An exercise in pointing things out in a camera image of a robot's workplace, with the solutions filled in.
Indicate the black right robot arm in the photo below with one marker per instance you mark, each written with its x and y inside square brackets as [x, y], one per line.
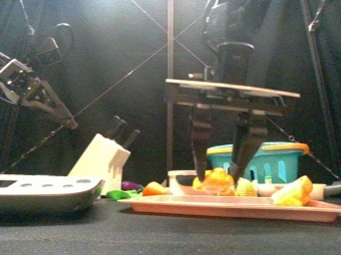
[236, 40]

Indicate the slanted metal frame pole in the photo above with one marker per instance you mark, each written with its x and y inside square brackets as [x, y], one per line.
[318, 66]

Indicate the white toy pot black window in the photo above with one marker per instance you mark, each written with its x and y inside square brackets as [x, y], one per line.
[182, 184]

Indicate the vertical metal frame pole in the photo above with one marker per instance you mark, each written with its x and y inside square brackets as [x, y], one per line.
[170, 50]

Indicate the purple toy food piece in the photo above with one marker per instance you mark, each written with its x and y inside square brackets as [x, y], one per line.
[130, 185]

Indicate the grey white kitchen scale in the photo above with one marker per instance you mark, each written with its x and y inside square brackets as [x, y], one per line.
[47, 192]

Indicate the pale yellow toy food piece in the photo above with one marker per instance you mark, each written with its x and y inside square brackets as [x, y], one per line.
[247, 188]

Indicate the yellow orange toy squash wedge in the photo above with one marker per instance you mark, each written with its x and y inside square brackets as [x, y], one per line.
[293, 194]

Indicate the green toy food piece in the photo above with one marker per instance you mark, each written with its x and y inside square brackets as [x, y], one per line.
[120, 194]

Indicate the small orange toy food piece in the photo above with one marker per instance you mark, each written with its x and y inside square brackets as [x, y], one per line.
[154, 190]

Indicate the white knife block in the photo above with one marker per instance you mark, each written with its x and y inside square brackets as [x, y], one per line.
[100, 161]

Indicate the pink plastic tray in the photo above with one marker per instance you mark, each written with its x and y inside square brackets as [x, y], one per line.
[213, 208]

